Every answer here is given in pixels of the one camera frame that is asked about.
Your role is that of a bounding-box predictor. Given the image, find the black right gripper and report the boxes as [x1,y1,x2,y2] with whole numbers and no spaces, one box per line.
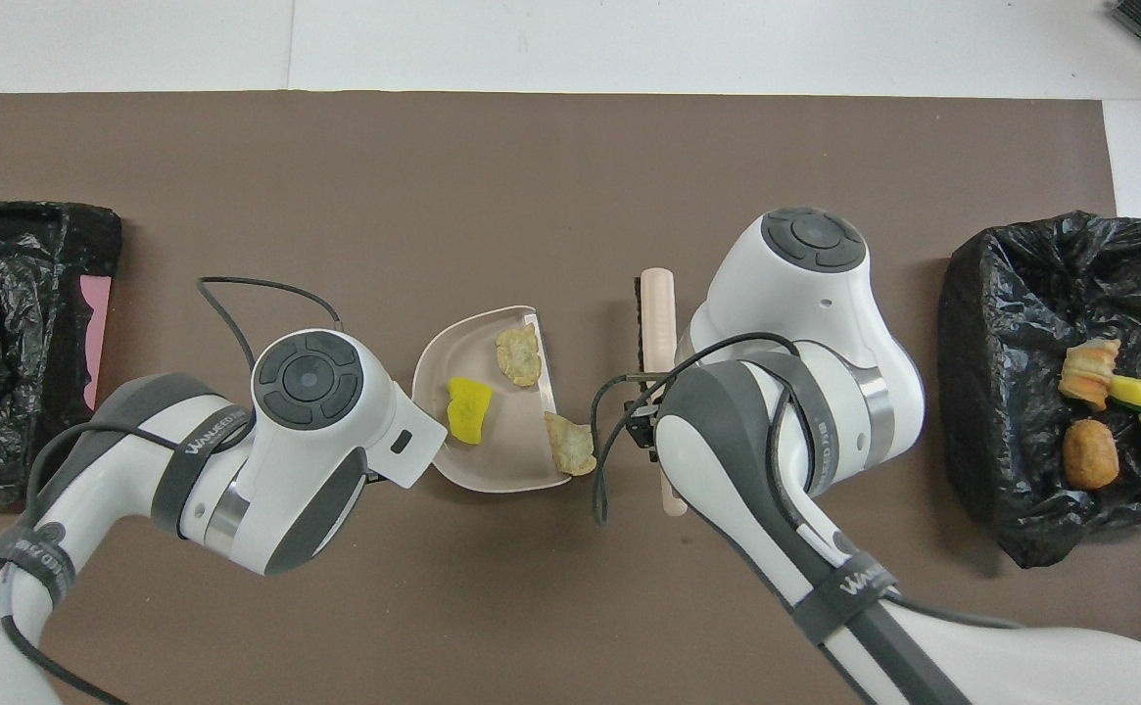
[629,377,665,461]

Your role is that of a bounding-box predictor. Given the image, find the beige foam chunk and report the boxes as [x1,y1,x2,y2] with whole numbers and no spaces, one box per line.
[543,411,598,478]
[495,323,544,388]
[1058,338,1122,410]

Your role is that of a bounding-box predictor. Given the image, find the beige hand brush black bristles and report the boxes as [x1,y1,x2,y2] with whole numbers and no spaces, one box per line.
[634,267,686,517]

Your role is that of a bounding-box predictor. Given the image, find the beige plastic dustpan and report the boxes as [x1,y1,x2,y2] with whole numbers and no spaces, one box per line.
[411,305,576,495]

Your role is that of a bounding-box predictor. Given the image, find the brown cork piece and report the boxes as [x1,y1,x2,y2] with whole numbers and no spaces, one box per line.
[1062,418,1119,491]

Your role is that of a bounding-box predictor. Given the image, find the black bag fully covering bin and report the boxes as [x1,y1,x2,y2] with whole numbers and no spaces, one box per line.
[937,211,1141,569]

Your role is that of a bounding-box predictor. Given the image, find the pink plastic bin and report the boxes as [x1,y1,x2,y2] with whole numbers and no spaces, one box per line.
[78,275,113,412]

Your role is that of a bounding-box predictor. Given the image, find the black bag lining pink bin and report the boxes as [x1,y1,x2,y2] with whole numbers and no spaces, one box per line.
[0,201,123,505]

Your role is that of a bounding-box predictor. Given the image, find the brown table mat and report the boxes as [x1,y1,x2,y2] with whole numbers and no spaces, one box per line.
[0,90,1141,705]

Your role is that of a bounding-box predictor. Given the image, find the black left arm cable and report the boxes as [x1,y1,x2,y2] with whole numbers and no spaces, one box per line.
[0,277,346,705]

